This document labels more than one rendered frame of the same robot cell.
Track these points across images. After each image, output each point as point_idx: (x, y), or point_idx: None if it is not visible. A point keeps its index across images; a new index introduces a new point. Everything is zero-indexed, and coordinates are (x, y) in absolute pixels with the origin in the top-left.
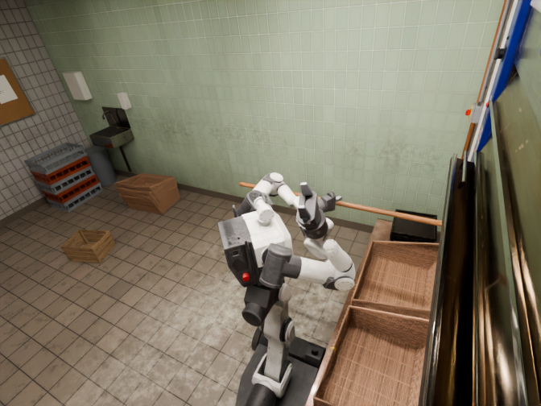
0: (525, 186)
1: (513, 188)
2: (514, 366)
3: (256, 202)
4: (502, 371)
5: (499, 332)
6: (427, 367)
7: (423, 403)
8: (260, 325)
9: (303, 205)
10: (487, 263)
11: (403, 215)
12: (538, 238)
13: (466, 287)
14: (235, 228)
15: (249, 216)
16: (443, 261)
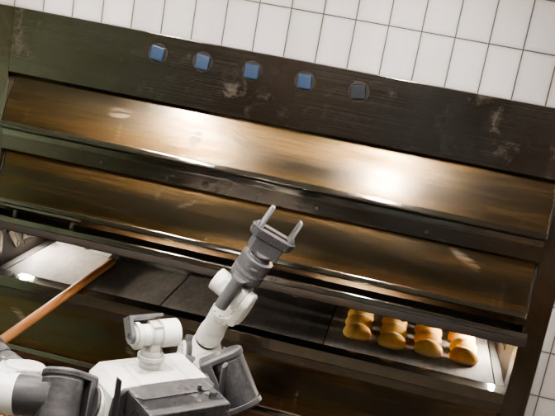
0: (258, 158)
1: (242, 166)
2: (362, 248)
3: (144, 333)
4: (359, 258)
5: (327, 252)
6: (352, 297)
7: (382, 302)
8: None
9: (273, 234)
10: (243, 244)
11: (35, 316)
12: (326, 171)
13: None
14: (168, 394)
15: (128, 380)
16: (230, 266)
